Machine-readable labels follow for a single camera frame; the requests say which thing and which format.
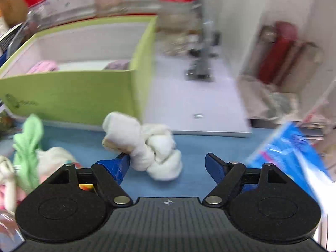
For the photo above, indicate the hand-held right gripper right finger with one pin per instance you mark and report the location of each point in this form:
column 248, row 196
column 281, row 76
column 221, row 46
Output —
column 213, row 167

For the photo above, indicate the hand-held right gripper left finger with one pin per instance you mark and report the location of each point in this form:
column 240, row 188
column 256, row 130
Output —
column 118, row 167

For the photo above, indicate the white knotted towel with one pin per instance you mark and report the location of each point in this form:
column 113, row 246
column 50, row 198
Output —
column 155, row 147

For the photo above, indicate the green cardboard box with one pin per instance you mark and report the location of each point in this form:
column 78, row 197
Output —
column 65, row 94

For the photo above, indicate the light green towel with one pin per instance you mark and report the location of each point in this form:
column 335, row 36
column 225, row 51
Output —
column 26, row 147

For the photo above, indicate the white soft cloth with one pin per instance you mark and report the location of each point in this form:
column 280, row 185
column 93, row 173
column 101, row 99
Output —
column 53, row 157

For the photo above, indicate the mauve soft cloth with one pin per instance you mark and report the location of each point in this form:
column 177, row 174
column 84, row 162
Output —
column 116, row 65

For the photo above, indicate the blue plastic packet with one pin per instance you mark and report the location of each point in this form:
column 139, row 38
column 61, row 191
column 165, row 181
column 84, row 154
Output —
column 288, row 152

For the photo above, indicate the clear plastic bag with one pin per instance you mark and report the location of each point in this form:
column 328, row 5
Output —
column 265, row 99

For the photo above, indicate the white and pink plush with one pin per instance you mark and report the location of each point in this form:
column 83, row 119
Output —
column 7, row 183

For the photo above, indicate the pink sponge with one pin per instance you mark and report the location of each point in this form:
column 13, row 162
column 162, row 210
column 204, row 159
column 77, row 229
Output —
column 43, row 67

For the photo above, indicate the red thermos flask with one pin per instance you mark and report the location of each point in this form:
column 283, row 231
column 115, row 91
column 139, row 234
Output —
column 279, row 50

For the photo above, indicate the beige thermos flask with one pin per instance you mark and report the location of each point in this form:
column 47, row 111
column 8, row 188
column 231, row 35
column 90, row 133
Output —
column 302, row 63

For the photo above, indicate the red-lid clear jar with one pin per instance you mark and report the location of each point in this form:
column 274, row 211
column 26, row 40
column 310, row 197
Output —
column 39, row 2

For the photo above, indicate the large cardboard box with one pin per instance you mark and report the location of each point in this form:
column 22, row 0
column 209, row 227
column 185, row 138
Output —
column 11, row 0

